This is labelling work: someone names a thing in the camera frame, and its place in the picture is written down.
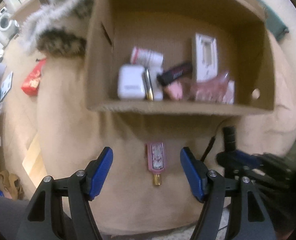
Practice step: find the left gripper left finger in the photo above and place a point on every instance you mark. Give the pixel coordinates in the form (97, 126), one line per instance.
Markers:
(60, 205)

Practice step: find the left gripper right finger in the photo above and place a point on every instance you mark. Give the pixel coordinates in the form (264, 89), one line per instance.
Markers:
(248, 218)

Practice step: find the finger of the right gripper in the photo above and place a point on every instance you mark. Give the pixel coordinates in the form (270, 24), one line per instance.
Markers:
(269, 172)

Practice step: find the black cylinder device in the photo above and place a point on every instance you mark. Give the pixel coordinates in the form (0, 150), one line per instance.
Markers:
(229, 135)

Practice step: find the pink perfume bottle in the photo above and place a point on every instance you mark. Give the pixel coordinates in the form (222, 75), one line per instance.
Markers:
(156, 161)

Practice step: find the black lighter with label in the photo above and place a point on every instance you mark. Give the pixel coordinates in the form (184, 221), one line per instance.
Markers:
(174, 73)

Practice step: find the white earbuds case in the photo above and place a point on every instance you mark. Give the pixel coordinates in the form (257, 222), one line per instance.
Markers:
(130, 82)

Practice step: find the beige bed cover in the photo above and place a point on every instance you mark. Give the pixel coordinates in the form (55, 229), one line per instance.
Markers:
(71, 135)

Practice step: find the white square charger case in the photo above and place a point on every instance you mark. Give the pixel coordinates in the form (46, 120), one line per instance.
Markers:
(229, 97)

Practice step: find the pink comb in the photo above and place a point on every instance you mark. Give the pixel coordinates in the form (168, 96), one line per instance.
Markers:
(212, 90)

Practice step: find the pink pig figurine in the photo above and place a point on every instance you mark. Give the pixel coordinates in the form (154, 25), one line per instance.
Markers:
(178, 90)

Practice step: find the red snack bag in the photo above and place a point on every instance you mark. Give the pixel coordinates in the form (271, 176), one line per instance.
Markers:
(31, 83)

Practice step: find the white remote back cover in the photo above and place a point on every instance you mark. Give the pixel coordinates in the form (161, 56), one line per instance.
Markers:
(204, 57)

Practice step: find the small white box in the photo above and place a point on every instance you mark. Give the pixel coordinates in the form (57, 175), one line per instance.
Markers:
(156, 87)

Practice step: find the gold AA battery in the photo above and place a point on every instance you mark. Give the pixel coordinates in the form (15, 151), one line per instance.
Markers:
(148, 85)

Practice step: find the white pill bottle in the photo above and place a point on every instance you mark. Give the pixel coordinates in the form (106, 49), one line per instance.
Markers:
(146, 57)

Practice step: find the furry patterned blanket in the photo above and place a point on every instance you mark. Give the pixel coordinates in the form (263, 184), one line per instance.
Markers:
(58, 29)

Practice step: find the cardboard box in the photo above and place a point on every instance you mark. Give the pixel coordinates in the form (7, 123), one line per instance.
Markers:
(167, 27)

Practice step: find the white washing machine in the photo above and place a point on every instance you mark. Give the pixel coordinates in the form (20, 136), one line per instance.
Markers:
(8, 27)

